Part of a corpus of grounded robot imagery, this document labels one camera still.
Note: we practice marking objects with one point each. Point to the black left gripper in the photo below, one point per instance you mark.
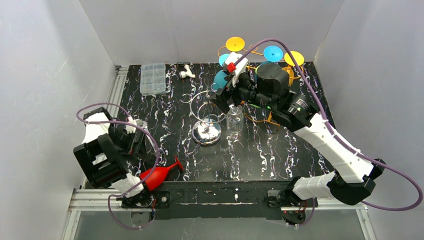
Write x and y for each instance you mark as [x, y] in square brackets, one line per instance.
[139, 139]

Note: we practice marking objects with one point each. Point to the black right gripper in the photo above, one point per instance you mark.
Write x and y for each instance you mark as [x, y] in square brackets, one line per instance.
[227, 94]

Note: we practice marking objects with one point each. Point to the blue plastic goblet front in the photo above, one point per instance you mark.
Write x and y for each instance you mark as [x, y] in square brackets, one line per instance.
[219, 79]

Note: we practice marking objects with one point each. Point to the blue plastic goblet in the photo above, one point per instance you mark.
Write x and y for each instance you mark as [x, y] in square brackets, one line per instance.
[272, 54]
[219, 79]

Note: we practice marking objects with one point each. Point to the clear cut glass goblet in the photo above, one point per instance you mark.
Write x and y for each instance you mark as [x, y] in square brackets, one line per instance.
[235, 119]

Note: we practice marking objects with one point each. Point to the red plastic goblet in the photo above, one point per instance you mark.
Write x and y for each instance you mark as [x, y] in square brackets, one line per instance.
[159, 175]

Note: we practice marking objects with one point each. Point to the orange plastic goblet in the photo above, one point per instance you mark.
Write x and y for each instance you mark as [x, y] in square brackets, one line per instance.
[235, 44]

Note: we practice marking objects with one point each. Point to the gold wire glass rack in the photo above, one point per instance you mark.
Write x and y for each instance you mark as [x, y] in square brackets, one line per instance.
[290, 109]

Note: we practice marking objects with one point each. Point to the silver wire glass rack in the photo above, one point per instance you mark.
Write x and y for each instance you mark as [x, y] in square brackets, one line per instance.
[207, 130]

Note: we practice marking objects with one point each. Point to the yellow plastic wine glass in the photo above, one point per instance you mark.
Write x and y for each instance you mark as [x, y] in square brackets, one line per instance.
[290, 68]

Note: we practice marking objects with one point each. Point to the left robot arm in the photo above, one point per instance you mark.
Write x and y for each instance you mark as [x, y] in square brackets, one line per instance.
[107, 149]

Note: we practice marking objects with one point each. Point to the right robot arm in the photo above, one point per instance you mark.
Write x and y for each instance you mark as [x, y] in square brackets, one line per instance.
[353, 178]

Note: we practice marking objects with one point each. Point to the white pipe fitting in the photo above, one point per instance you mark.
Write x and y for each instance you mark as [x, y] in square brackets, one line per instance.
[187, 73]

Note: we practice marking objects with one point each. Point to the clear plastic organizer box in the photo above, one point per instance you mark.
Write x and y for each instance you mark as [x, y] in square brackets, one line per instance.
[153, 79]

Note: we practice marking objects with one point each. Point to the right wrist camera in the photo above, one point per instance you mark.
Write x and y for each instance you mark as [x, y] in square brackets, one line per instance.
[234, 64]

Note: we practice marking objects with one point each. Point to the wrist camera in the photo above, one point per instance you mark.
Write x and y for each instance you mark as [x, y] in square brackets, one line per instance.
[234, 64]
[141, 123]

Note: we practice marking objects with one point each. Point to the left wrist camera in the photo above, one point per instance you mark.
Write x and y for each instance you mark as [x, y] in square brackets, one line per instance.
[141, 123]

